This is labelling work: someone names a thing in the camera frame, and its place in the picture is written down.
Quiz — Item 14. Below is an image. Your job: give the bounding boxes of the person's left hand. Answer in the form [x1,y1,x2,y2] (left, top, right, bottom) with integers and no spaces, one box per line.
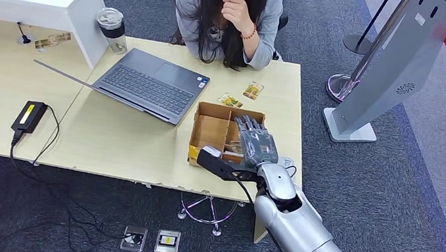
[218,0,259,36]

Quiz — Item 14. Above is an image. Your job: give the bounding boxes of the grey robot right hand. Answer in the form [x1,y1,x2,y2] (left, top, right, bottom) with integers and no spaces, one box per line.
[229,113,283,173]

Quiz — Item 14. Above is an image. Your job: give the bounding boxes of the room key card stack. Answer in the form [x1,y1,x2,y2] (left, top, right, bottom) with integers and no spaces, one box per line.
[224,139,245,157]

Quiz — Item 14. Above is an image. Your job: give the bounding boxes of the divided cardboard box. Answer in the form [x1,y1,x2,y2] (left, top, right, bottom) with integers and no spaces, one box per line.
[186,100,268,174]

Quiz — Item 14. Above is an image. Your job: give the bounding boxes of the black chair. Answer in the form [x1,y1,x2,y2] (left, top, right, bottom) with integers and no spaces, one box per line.
[277,14,290,33]

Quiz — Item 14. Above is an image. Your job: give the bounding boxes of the beige desk side panel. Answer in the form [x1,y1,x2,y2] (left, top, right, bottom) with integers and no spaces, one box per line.
[253,205,277,246]

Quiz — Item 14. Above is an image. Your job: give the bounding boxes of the chrome stool base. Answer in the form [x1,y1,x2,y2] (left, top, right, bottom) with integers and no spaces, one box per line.
[175,192,247,240]

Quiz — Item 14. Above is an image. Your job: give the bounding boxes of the grey open laptop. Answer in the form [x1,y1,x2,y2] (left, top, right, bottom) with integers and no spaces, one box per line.
[27,37,213,130]

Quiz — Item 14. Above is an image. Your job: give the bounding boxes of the clear tumbler with lid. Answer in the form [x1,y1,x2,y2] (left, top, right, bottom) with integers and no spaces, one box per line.
[91,6,132,56]

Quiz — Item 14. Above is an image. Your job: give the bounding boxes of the floor socket yellow label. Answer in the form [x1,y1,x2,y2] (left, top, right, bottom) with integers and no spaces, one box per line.
[154,228,182,252]

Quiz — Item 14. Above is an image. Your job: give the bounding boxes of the silver kiosk stand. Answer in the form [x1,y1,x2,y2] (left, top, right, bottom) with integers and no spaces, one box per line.
[320,0,446,154]

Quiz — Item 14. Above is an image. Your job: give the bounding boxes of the floor socket with plug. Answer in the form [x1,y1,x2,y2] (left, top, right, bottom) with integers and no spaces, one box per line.
[119,224,150,252]

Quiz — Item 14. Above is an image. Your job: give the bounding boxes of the small black antenna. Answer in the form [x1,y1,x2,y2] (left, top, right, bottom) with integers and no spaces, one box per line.
[14,21,35,47]

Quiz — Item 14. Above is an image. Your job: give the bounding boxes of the black power adapter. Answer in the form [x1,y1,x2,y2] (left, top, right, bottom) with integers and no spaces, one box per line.
[10,98,49,136]

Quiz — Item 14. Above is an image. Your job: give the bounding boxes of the red bead bracelet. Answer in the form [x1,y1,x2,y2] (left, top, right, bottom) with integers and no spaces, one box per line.
[239,22,258,42]

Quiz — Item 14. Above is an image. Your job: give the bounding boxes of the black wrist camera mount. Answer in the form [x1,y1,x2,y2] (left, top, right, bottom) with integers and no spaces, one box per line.
[195,144,263,185]

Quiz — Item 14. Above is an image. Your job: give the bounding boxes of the chrome stanchion post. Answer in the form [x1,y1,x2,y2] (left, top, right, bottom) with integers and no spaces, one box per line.
[324,0,412,110]

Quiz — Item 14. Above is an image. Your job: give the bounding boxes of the black stanchion post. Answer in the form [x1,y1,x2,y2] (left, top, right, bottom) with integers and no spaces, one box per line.
[341,0,396,59]

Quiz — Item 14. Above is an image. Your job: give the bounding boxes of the black adapter cable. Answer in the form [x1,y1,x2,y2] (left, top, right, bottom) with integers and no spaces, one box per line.
[0,101,158,252]

